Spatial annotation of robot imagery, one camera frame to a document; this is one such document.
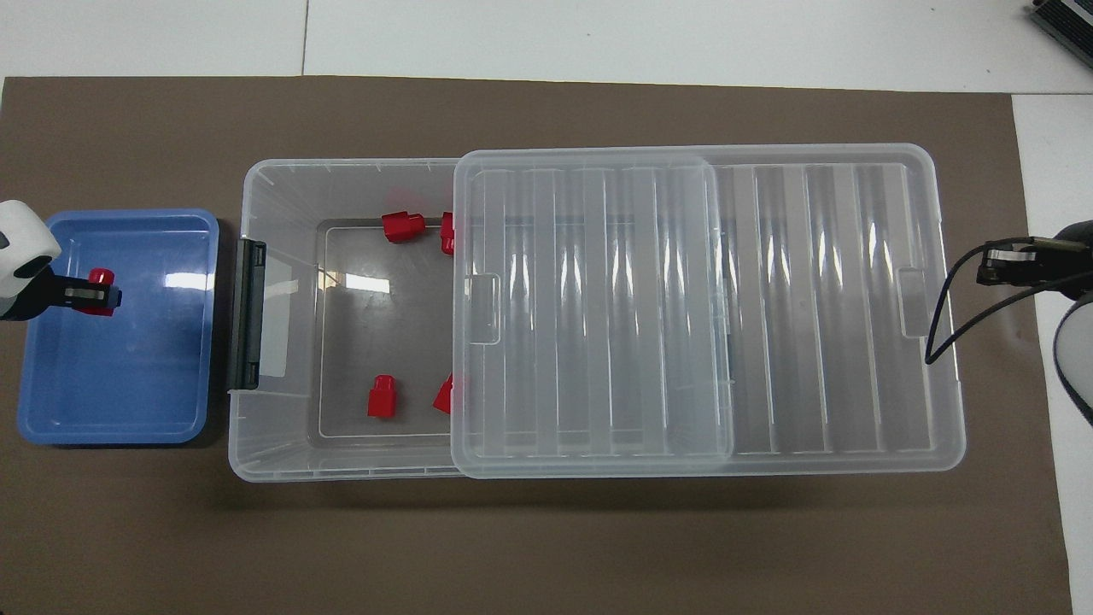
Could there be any clear plastic storage box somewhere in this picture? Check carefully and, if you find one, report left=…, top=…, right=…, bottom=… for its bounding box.
left=228, top=158, right=735, bottom=483

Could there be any clear plastic box lid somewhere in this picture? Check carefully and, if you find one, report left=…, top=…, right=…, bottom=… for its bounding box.
left=451, top=143, right=967, bottom=479

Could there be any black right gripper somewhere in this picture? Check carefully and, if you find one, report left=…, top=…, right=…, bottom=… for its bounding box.
left=976, top=220, right=1093, bottom=300

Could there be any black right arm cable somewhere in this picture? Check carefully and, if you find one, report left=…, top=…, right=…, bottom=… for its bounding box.
left=925, top=237, right=1090, bottom=366

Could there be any blue plastic tray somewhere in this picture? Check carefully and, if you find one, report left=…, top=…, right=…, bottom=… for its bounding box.
left=17, top=208, right=221, bottom=447

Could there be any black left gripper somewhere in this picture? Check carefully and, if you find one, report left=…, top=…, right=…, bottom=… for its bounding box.
left=0, top=265, right=122, bottom=322

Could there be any black box latch handle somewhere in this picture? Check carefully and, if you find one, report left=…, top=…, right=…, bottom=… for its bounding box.
left=229, top=239, right=267, bottom=392

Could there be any grey ribbed device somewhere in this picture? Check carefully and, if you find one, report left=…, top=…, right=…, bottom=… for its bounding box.
left=1029, top=0, right=1093, bottom=48

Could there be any brown table mat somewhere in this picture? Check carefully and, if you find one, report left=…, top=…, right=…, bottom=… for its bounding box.
left=0, top=75, right=1073, bottom=615

